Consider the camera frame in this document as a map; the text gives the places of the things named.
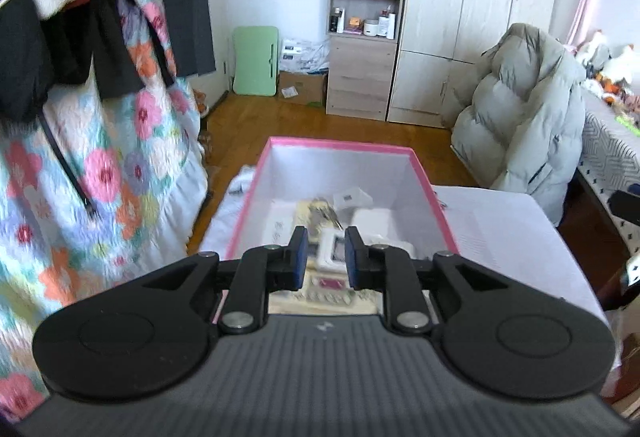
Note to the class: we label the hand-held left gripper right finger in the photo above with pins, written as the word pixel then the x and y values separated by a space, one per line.
pixel 354 259

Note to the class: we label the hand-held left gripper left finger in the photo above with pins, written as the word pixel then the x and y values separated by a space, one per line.
pixel 299 259

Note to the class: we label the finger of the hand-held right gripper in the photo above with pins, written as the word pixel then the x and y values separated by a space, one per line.
pixel 632 274
pixel 625 209

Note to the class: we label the cream remote with large display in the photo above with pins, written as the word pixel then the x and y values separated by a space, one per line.
pixel 330 257

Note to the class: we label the small white remote control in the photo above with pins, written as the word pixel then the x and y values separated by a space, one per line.
pixel 277 229

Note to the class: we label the yellowed remote with small display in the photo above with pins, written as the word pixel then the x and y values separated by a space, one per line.
pixel 303 212

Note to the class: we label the bunch of keys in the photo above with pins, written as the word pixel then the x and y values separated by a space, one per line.
pixel 325 212

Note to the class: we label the small white adapter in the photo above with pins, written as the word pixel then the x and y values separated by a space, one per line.
pixel 352 198

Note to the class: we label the pink cardboard box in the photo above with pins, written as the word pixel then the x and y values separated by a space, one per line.
pixel 340 167

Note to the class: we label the table with patterned tablecloth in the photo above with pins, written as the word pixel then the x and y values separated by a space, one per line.
pixel 607 152

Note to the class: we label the grey puffer jacket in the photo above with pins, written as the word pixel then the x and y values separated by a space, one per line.
pixel 520 117

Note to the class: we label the white plush duck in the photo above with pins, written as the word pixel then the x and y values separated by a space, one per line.
pixel 595 49
pixel 622 64

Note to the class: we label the light wood bookshelf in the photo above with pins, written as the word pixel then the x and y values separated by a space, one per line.
pixel 357 82

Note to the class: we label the green folding table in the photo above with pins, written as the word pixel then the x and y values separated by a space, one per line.
pixel 252 62

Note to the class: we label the floral quilt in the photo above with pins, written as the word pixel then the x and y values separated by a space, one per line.
pixel 100 177

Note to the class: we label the white jar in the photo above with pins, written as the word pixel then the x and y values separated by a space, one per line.
pixel 370 28

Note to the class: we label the light wood wardrobe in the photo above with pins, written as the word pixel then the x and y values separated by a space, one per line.
pixel 435 42

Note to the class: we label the small orange box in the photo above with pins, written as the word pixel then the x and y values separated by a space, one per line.
pixel 355 22

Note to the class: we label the black belt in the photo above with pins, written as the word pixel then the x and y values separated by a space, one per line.
pixel 75 182

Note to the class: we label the white pump bottle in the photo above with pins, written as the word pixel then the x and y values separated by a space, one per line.
pixel 387 24

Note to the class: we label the black cosmetic bottle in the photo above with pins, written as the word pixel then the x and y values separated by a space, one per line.
pixel 337 21

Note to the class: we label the black hanging garment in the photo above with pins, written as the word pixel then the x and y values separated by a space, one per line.
pixel 30 57

